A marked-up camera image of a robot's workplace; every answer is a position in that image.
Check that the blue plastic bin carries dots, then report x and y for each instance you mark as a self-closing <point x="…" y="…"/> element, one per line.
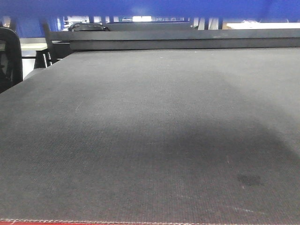
<point x="254" y="9"/>

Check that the dark grey conveyor belt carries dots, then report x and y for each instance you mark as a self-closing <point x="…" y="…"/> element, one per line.
<point x="165" y="136"/>

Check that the black office chair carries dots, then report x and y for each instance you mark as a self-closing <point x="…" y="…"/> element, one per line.
<point x="11" y="66"/>

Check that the black conveyor end frame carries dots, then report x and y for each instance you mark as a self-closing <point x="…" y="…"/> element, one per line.
<point x="178" y="39"/>

